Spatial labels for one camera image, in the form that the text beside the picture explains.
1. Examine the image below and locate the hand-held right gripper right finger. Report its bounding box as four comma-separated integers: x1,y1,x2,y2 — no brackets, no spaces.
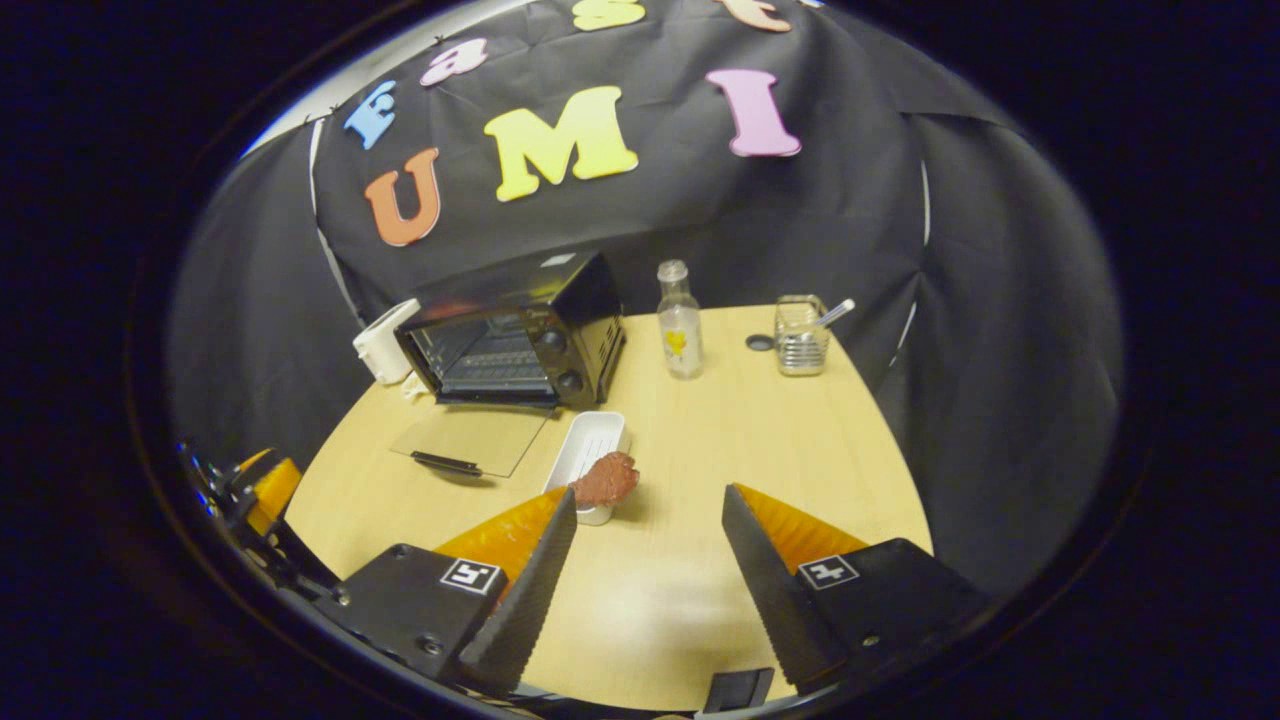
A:
722,484,991,697

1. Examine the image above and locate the clear glass bottle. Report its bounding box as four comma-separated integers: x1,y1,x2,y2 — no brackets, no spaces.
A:
657,260,704,381

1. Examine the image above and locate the brown meat piece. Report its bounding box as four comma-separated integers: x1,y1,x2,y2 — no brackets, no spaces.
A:
570,452,641,508

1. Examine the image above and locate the black electric oven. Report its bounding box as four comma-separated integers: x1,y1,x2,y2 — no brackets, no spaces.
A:
390,250,628,479

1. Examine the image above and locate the ribbed glass jar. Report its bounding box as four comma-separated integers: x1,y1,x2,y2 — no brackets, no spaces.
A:
775,294,831,377

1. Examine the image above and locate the white toaster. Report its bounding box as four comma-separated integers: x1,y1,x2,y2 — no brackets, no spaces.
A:
352,298,423,386

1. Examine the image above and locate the black table clamp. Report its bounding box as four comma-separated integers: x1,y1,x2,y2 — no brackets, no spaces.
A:
700,668,776,714

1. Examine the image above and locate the white rectangular dish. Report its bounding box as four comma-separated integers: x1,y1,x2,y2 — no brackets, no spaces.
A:
543,411,631,526

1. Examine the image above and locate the black backdrop cloth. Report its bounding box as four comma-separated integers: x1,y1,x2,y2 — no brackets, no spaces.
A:
165,0,1126,601

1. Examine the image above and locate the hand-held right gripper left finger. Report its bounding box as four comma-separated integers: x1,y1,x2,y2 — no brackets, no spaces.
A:
335,487,579,698

